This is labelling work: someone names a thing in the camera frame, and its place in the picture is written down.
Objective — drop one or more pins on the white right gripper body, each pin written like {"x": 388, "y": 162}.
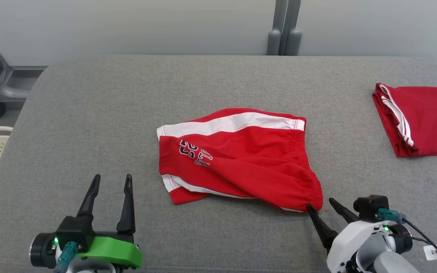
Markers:
{"x": 349, "y": 239}

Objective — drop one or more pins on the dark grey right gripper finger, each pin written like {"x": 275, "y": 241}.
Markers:
{"x": 324, "y": 231}
{"x": 345, "y": 214}

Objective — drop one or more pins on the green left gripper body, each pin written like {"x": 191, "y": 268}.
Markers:
{"x": 116, "y": 252}

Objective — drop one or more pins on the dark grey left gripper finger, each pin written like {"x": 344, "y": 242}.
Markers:
{"x": 89, "y": 201}
{"x": 128, "y": 212}

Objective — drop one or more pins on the red shorts white stripe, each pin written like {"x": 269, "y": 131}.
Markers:
{"x": 249, "y": 163}

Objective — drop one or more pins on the red Bulls jersey shirt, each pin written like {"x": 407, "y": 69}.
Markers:
{"x": 431, "y": 121}

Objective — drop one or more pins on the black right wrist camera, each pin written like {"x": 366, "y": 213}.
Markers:
{"x": 370, "y": 206}

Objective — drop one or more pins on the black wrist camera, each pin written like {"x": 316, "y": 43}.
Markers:
{"x": 370, "y": 206}
{"x": 74, "y": 231}

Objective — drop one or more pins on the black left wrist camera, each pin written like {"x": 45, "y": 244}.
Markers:
{"x": 74, "y": 231}

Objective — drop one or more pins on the teal right camera connector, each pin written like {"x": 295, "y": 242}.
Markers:
{"x": 389, "y": 215}

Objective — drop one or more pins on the teal camera connector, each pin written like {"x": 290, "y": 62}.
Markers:
{"x": 389, "y": 215}
{"x": 66, "y": 254}

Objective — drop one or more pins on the teal left camera connector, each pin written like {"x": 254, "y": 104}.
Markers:
{"x": 66, "y": 254}

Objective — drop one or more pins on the grey metal frame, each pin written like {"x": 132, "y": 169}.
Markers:
{"x": 6, "y": 91}

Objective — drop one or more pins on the grey rounded post foot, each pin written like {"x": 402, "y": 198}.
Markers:
{"x": 273, "y": 43}
{"x": 293, "y": 42}

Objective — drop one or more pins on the grey partition post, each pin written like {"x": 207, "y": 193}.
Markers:
{"x": 279, "y": 15}

